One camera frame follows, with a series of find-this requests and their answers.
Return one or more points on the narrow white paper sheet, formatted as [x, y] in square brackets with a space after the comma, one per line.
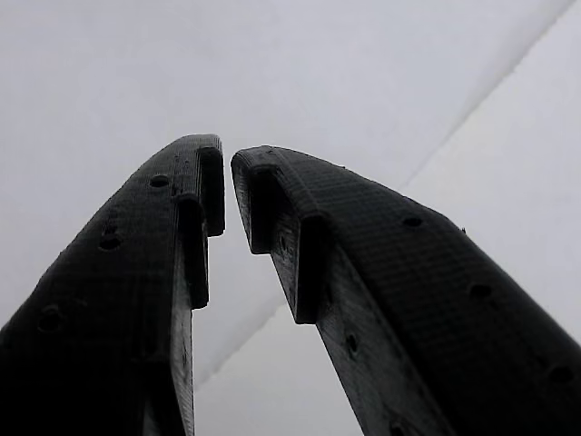
[181, 68]

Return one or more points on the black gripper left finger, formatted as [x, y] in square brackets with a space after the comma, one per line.
[113, 295]

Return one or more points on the large white paper sheet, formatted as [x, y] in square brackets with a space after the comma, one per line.
[522, 159]

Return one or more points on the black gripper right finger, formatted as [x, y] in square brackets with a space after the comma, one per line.
[431, 318]

